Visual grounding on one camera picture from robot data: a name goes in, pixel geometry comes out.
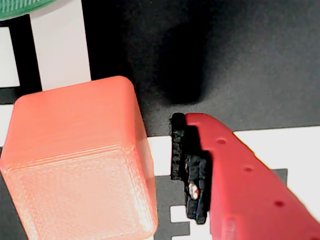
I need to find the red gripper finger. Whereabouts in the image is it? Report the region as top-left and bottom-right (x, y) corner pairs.
(170, 112), (320, 240)

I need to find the orange cube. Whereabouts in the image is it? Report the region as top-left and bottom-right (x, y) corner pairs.
(0, 75), (160, 240)

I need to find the black white marker checkerboard mat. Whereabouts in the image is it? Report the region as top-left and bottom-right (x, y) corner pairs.
(0, 0), (320, 240)

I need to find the green ring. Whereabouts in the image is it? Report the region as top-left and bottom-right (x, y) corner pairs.
(0, 0), (61, 21)

